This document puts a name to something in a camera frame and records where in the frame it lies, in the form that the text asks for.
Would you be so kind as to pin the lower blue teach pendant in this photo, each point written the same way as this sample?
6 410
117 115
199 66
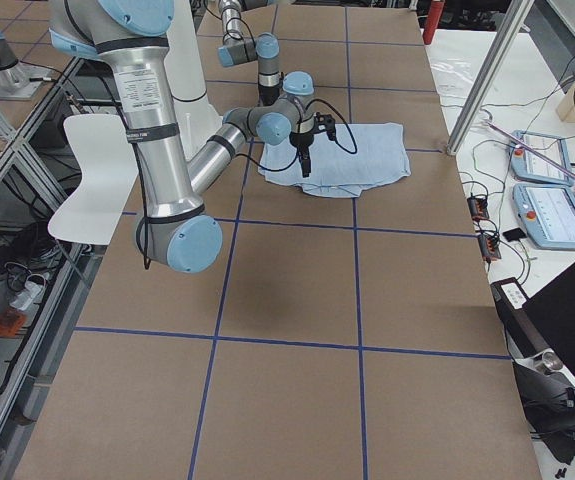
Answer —
547 213

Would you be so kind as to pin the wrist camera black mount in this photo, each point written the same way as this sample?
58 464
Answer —
325 123

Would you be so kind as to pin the red cylinder bottle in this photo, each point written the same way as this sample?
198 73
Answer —
432 20

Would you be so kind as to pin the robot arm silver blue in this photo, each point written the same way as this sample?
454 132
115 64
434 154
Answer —
240 46
131 38

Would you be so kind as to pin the small black adapter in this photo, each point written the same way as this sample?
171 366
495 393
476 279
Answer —
515 234

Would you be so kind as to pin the aluminium frame post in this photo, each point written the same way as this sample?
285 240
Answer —
500 46

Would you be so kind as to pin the orange black usb hub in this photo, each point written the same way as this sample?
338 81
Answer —
488 247
478 208

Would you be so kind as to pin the pink grabber stick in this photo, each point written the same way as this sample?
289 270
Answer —
525 146

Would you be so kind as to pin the clear plastic bag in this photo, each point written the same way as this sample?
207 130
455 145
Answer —
453 78

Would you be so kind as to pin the light blue button shirt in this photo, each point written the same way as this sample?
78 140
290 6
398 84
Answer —
366 156

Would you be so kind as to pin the upper orange black usb hub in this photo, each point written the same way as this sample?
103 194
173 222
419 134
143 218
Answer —
478 208

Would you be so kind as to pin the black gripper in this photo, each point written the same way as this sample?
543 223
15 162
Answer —
268 93
301 141

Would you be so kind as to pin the lower orange black usb hub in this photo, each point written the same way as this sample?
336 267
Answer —
488 247

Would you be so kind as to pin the white pedestal column with base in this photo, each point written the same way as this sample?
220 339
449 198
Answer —
196 117

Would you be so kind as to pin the orange box on floor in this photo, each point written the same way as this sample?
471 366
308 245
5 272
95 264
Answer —
11 321

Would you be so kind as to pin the white plastic chair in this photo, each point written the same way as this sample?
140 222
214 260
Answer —
108 172

